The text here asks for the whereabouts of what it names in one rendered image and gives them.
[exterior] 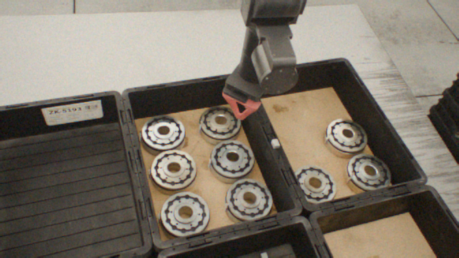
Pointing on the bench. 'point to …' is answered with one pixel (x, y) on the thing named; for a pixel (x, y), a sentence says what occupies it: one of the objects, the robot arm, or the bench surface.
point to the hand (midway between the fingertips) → (246, 104)
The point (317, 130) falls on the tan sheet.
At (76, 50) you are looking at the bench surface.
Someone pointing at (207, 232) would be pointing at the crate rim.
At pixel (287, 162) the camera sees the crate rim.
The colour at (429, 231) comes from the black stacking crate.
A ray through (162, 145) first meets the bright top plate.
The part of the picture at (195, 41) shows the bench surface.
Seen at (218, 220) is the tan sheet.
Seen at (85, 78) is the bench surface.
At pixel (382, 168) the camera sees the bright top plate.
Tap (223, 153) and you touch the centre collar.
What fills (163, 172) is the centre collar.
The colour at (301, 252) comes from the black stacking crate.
